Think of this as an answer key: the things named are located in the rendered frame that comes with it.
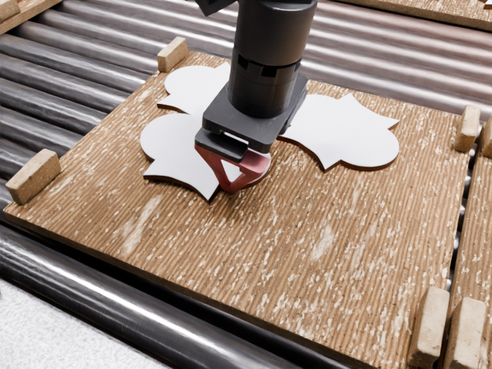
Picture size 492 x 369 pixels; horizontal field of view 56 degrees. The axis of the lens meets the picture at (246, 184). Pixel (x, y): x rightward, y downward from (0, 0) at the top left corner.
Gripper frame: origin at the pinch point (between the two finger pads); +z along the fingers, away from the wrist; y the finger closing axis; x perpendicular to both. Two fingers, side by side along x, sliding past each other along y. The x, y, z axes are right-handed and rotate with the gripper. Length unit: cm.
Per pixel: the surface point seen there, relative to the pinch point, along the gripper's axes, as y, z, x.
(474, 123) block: -14.3, -4.5, 20.9
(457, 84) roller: -29.5, 1.5, 19.9
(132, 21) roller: -26.9, 10.5, -31.7
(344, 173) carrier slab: -3.4, -0.5, 10.1
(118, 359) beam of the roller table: 22.6, 2.0, -0.7
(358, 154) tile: -6.1, -1.3, 10.7
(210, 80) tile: -12.6, 2.9, -10.2
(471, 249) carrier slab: 1.5, -3.1, 23.1
